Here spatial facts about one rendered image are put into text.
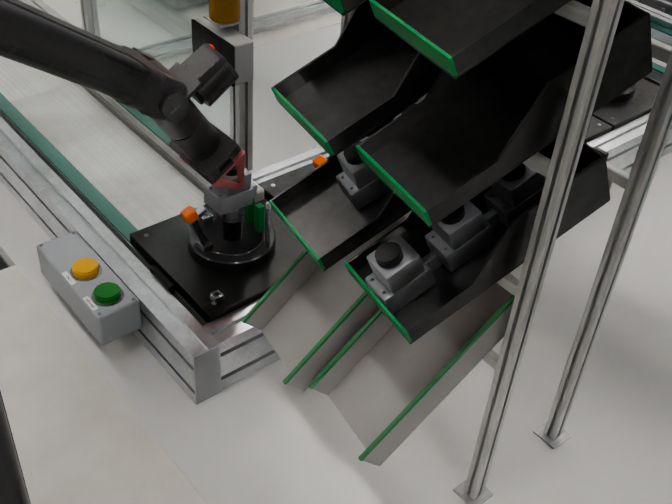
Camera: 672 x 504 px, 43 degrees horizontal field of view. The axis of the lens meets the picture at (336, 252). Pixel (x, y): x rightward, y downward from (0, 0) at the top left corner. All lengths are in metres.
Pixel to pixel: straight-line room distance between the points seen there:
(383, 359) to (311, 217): 0.20
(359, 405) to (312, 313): 0.15
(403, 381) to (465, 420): 0.25
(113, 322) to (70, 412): 0.14
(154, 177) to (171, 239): 0.27
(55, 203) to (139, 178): 0.19
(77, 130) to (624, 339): 1.12
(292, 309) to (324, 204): 0.19
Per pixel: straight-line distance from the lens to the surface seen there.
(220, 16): 1.42
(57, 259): 1.42
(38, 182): 1.60
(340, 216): 1.06
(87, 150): 1.76
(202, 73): 1.17
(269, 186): 1.54
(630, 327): 1.56
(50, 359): 1.41
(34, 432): 1.31
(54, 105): 1.92
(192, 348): 1.25
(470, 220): 0.95
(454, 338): 1.07
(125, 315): 1.33
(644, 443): 1.38
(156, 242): 1.42
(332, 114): 0.97
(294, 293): 1.21
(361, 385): 1.12
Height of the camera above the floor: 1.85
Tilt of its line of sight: 39 degrees down
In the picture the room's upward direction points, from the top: 5 degrees clockwise
